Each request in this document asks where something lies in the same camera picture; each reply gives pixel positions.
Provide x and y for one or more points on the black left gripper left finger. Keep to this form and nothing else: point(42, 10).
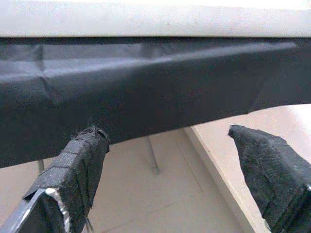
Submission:
point(73, 174)

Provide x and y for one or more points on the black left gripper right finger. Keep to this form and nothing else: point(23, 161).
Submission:
point(272, 174)

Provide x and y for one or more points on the black tablecloth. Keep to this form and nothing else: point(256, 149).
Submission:
point(145, 97)

